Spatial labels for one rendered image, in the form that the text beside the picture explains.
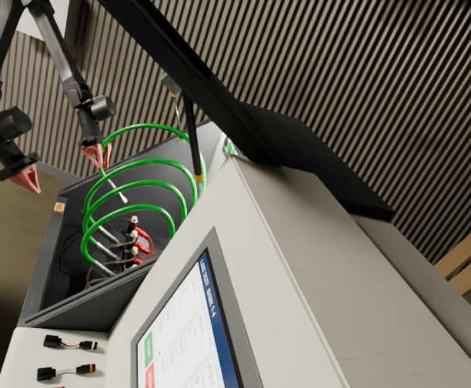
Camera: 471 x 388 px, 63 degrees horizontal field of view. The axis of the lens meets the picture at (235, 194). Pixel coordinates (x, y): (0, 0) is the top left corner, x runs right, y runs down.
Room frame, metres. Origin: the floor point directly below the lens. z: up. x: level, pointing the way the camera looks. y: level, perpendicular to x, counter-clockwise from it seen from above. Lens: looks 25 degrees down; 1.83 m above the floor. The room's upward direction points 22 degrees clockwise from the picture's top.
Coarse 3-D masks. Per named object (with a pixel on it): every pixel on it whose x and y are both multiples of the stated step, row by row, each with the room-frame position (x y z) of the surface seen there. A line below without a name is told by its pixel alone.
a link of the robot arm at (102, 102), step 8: (72, 96) 1.18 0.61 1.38; (104, 96) 1.19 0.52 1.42; (72, 104) 1.17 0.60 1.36; (80, 104) 1.17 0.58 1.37; (88, 104) 1.19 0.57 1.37; (96, 104) 1.18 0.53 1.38; (104, 104) 1.17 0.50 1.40; (112, 104) 1.21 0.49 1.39; (96, 112) 1.16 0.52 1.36; (104, 112) 1.17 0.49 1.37; (112, 112) 1.18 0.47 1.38
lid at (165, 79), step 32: (128, 0) 0.66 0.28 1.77; (128, 32) 0.66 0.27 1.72; (160, 32) 0.69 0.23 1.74; (160, 64) 0.69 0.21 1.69; (192, 64) 1.12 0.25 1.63; (192, 96) 0.71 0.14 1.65; (224, 96) 1.12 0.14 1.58; (224, 128) 0.75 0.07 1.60; (256, 128) 1.19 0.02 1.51; (256, 160) 0.78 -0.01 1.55
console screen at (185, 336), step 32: (192, 256) 0.63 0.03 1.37; (192, 288) 0.56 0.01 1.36; (224, 288) 0.50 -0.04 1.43; (160, 320) 0.57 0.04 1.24; (192, 320) 0.50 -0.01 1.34; (224, 320) 0.45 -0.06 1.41; (160, 352) 0.51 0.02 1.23; (192, 352) 0.45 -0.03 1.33; (224, 352) 0.41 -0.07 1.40; (160, 384) 0.45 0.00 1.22; (192, 384) 0.41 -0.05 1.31; (224, 384) 0.37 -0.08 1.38; (256, 384) 0.34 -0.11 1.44
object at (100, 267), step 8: (128, 208) 0.81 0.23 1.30; (136, 208) 0.82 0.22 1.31; (144, 208) 0.83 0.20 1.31; (152, 208) 0.83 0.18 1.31; (160, 208) 0.85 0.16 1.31; (104, 216) 0.80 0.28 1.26; (112, 216) 0.80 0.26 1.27; (168, 216) 0.85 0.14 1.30; (96, 224) 0.79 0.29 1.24; (88, 232) 0.78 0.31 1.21; (88, 256) 0.78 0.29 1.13; (96, 264) 0.79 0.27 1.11; (104, 272) 0.80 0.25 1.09; (112, 272) 0.82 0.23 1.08
